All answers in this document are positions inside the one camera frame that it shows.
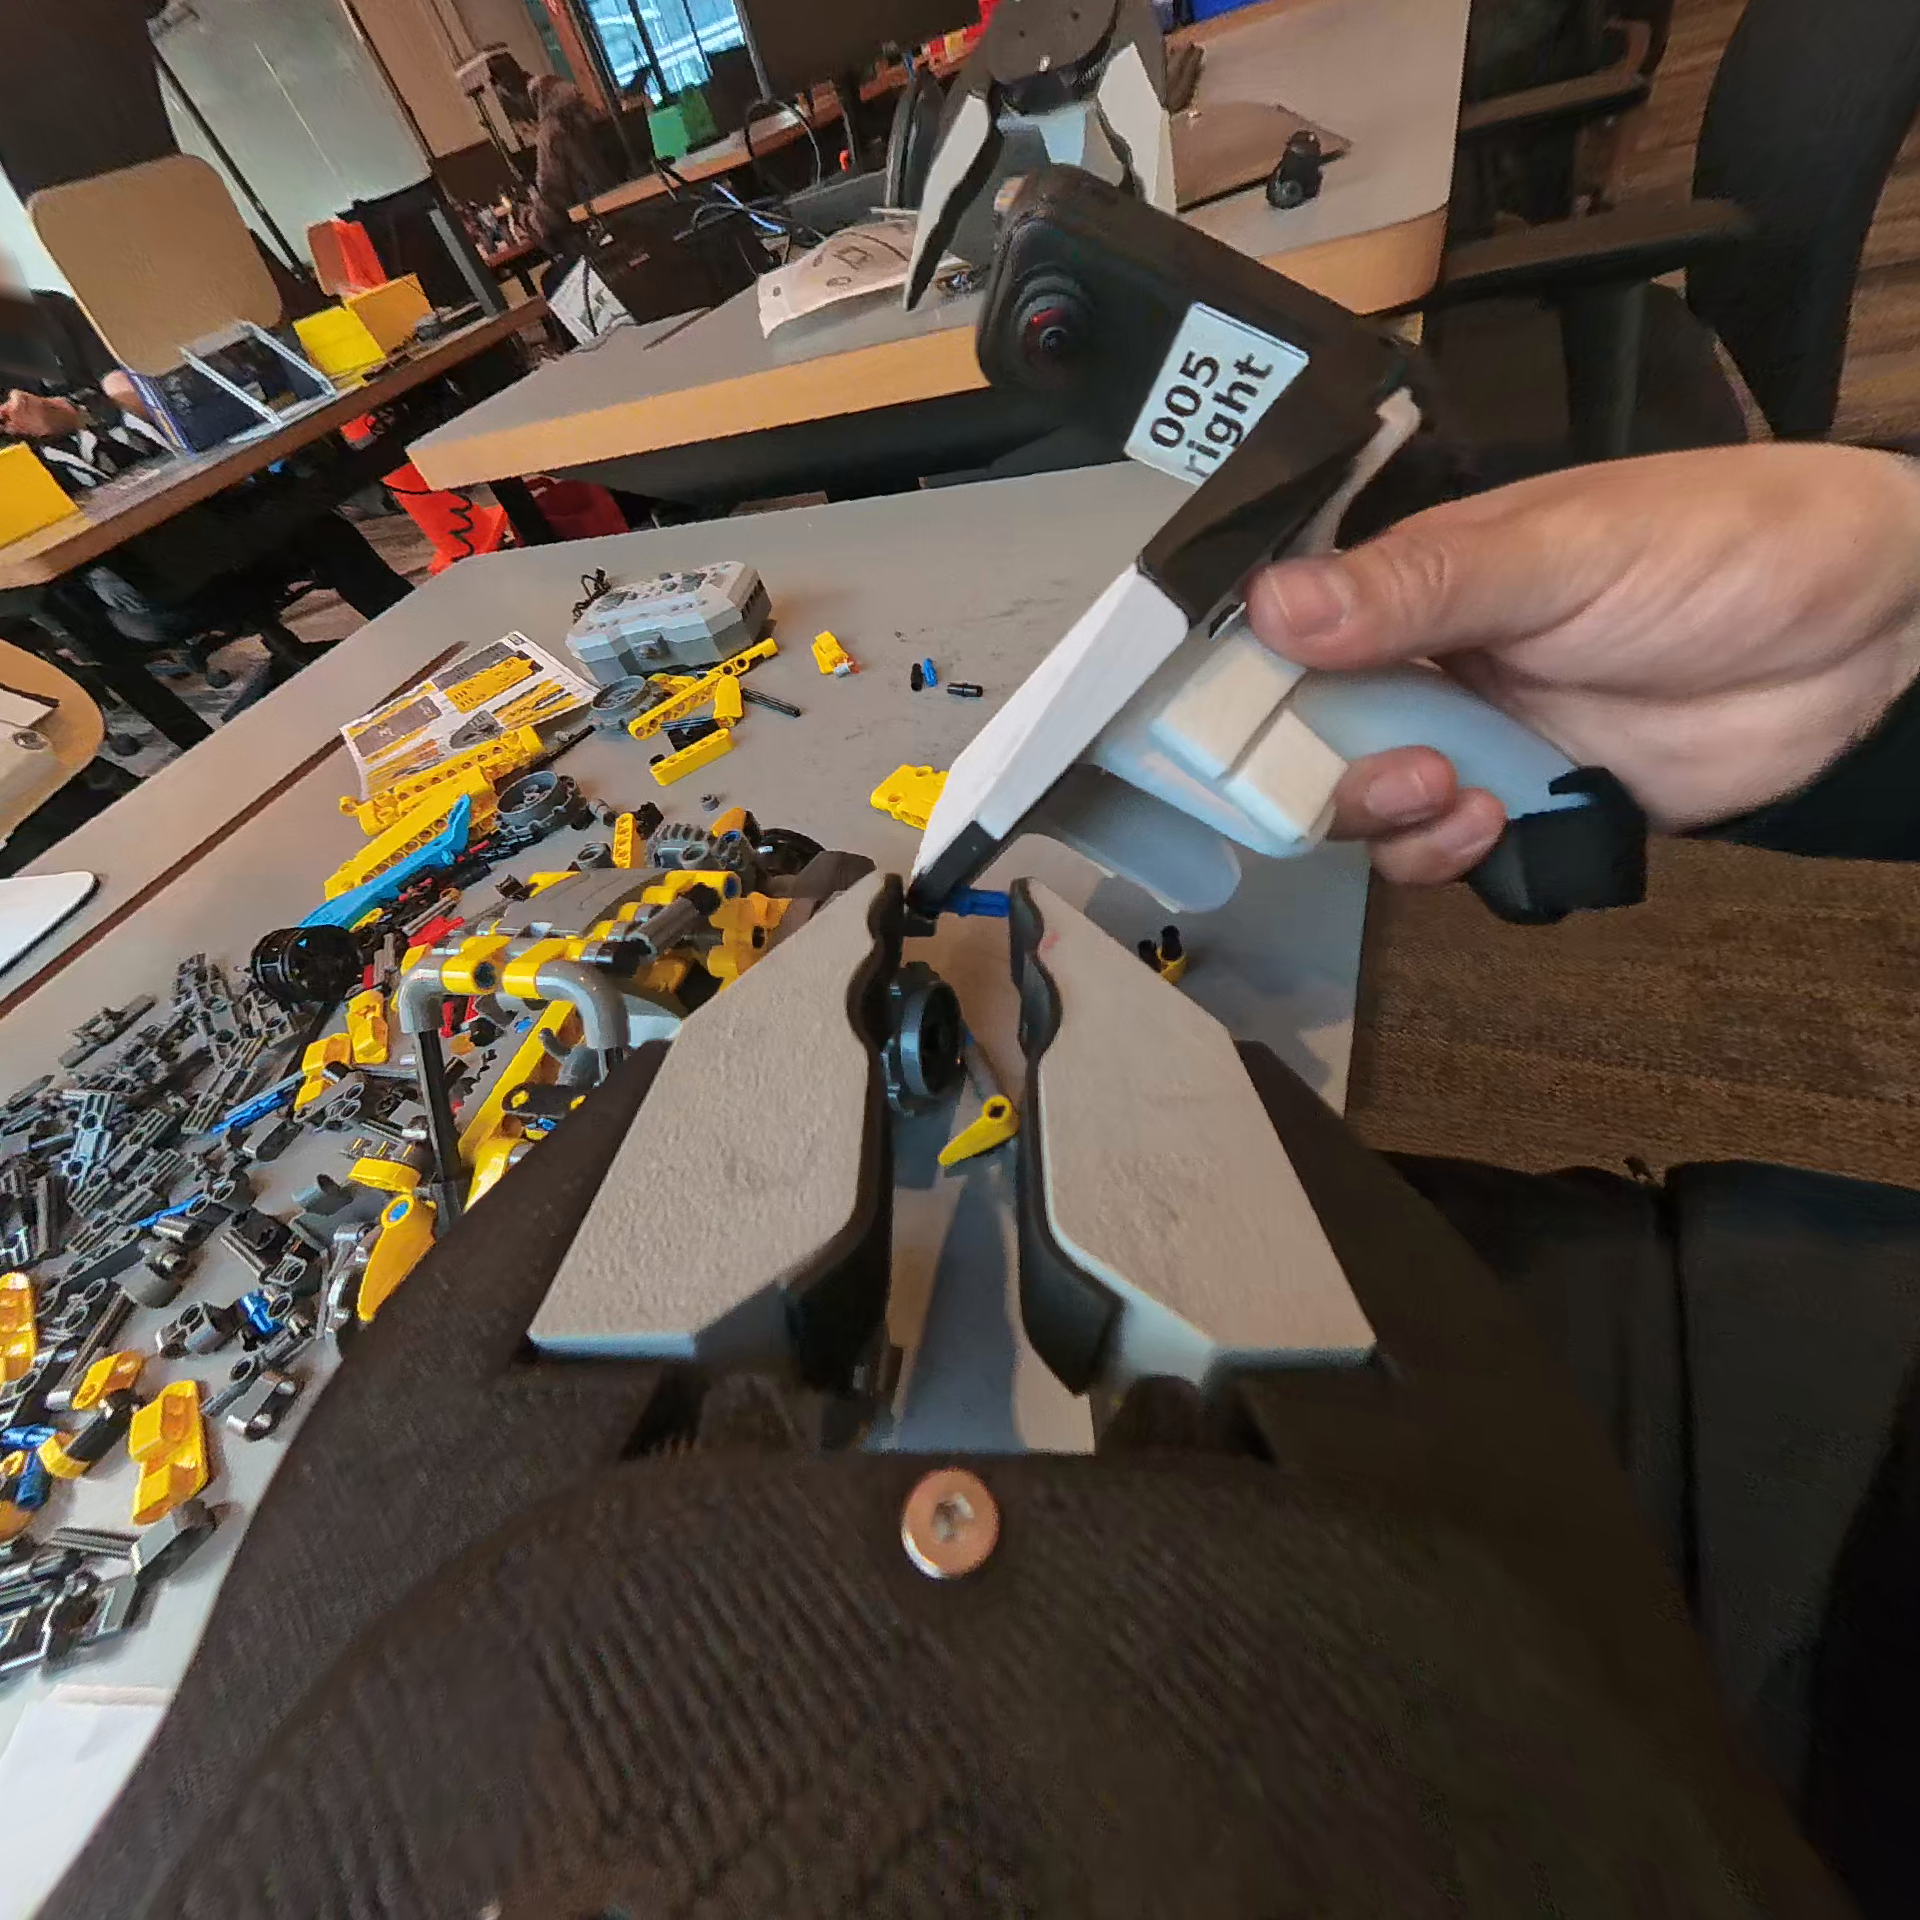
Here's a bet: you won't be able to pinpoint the idle hand-held gripper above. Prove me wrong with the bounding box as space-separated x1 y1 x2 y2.
899 0 1180 307

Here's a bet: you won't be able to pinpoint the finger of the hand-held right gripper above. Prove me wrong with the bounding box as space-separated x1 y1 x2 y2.
908 575 1186 923

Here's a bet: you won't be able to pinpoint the pile of small brick parts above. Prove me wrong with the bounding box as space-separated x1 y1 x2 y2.
0 946 452 1686

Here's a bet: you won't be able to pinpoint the orange plastic crate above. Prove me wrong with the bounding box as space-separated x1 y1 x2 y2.
386 453 519 575

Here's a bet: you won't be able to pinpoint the yellow plastic bin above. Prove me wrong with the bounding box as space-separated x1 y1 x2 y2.
0 441 83 550
290 277 434 383

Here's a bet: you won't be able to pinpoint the large yellow brick frame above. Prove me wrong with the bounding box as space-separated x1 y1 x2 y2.
341 760 500 835

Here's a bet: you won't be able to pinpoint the white instruction booklet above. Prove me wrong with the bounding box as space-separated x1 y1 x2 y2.
0 1686 167 1917

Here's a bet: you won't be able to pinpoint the white board panel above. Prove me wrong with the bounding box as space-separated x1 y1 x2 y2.
150 0 434 192

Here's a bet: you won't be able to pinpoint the grey table wood edge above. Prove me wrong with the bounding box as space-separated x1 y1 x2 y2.
403 0 1475 495

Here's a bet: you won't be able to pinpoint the grey brick battery hub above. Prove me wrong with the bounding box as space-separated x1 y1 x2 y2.
561 561 772 674

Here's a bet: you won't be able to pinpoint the person's right hand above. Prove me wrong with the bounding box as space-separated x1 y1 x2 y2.
1245 441 1920 893

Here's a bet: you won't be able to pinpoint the black office chair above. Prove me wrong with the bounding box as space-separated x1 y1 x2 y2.
1406 0 1920 468

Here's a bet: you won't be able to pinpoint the adjoining grey desk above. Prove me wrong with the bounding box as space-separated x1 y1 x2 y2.
0 644 473 1023

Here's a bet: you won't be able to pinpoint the upright printed paper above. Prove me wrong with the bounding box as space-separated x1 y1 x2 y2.
546 258 630 350

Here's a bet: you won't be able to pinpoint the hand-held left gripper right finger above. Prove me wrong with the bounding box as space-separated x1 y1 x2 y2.
1010 876 1375 1398

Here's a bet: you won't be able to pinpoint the yellow grey brick vehicle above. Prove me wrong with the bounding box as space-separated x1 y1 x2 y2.
392 810 1039 1202

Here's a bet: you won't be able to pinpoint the clear acrylic stand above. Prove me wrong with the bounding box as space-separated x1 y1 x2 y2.
119 323 340 450

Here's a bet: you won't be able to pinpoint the brown wooden table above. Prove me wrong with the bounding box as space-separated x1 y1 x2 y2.
0 290 546 592

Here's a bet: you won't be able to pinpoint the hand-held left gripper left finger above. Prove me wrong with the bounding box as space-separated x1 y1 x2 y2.
527 870 910 1385

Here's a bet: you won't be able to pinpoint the upright wooden board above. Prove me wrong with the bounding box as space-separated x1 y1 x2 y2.
24 153 285 368

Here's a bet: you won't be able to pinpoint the yellow black sticker sheet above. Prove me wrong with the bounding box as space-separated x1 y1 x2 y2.
341 632 602 798

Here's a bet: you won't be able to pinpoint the black brick wheel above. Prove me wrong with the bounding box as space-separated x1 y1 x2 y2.
246 929 340 1007

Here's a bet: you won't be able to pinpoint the blue brick separator tool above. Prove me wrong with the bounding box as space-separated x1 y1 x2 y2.
309 806 476 932

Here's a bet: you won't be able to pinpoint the printed paper sheet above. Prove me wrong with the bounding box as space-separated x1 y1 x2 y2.
757 225 963 339

